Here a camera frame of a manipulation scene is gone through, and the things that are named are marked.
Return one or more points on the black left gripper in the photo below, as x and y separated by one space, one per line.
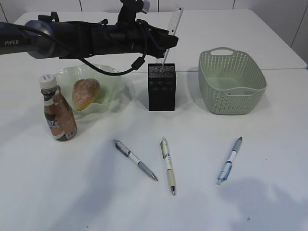
133 37

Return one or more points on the light blue click pen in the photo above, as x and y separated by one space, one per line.
227 166

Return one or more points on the clear plastic ruler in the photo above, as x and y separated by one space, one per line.
172 28

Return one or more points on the brown plastic drink bottle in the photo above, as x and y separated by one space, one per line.
57 111

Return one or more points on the cream white click pen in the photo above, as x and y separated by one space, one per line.
169 168

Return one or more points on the sugared bread loaf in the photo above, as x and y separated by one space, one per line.
85 92

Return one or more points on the white grey click pen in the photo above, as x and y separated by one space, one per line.
129 154

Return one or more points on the black mesh pen holder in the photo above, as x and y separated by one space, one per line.
161 87

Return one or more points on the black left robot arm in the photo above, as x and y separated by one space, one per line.
47 37

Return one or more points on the green plastic woven basket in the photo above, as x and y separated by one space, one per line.
230 84

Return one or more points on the green wavy glass plate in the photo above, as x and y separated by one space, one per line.
111 88

